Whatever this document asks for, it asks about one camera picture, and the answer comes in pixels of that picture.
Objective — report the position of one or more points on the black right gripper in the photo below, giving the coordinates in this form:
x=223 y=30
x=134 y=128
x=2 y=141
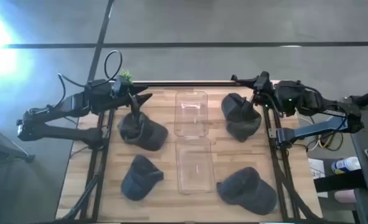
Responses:
x=264 y=90

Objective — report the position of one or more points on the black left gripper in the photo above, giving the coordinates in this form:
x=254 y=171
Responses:
x=121 y=91

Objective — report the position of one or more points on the dark grey baseball cap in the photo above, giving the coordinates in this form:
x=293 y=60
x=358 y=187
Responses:
x=249 y=193
x=149 y=135
x=140 y=179
x=236 y=124

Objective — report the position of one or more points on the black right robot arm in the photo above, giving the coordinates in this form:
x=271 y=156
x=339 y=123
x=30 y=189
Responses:
x=311 y=101

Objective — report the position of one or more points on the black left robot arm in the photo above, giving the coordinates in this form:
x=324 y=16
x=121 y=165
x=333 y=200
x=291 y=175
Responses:
x=65 y=105

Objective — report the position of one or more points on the small green potted plant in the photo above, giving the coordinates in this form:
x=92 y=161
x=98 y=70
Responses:
x=126 y=74

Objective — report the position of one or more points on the clear plastic bin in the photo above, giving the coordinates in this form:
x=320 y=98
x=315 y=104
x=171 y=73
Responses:
x=196 y=168
x=191 y=115

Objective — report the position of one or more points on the white paper sheet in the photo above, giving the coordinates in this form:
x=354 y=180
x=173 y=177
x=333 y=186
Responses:
x=317 y=169

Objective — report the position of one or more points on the white and blue bottle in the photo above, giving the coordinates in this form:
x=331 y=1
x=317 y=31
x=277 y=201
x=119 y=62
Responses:
x=345 y=165

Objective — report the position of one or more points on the pink rounded object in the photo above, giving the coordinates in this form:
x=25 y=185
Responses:
x=345 y=196

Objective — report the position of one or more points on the dark chair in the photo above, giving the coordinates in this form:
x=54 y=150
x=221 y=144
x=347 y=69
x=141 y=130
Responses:
x=0 y=146

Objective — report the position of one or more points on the small black bracket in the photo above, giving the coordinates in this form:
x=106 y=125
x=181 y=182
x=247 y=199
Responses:
x=233 y=77

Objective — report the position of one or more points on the black aluminium frame rail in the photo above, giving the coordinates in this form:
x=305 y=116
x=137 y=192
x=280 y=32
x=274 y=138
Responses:
x=91 y=174
x=186 y=83
x=275 y=161
x=289 y=174
x=104 y=174

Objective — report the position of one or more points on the black diagonal frame strut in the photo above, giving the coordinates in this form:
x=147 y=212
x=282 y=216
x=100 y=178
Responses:
x=84 y=199
x=299 y=199

